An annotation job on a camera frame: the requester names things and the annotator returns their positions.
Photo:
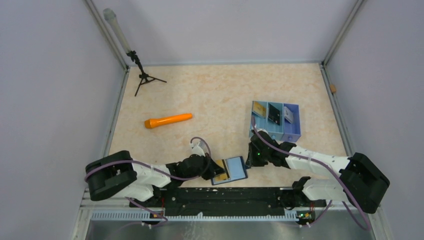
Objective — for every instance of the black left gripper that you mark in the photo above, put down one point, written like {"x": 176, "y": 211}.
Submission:
{"x": 215, "y": 169}

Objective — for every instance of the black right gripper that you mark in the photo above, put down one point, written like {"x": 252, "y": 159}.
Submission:
{"x": 251, "y": 161}

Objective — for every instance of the gold VIP credit card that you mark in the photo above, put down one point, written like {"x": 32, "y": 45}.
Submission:
{"x": 221, "y": 172}

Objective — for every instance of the dark blue leather card holder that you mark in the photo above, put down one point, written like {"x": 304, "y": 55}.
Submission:
{"x": 234, "y": 170}

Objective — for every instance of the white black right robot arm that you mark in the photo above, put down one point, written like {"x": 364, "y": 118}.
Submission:
{"x": 349, "y": 179}

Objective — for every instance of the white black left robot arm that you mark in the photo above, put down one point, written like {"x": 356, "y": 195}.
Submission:
{"x": 119, "y": 175}

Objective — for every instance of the light blue drawer organizer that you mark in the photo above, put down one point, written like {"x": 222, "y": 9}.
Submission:
{"x": 286, "y": 131}

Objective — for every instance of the orange flashlight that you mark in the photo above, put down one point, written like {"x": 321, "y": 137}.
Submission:
{"x": 158, "y": 122}

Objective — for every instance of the small tan block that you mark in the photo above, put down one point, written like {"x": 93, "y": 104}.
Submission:
{"x": 332, "y": 88}

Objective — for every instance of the black mini tripod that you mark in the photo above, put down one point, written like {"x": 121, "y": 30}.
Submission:
{"x": 144, "y": 77}

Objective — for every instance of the grey tube on tripod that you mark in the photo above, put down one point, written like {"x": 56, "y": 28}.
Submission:
{"x": 111, "y": 18}

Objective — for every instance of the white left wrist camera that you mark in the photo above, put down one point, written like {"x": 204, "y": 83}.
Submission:
{"x": 198, "y": 148}

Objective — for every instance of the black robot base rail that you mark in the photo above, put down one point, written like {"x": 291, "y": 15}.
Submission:
{"x": 229, "y": 201}

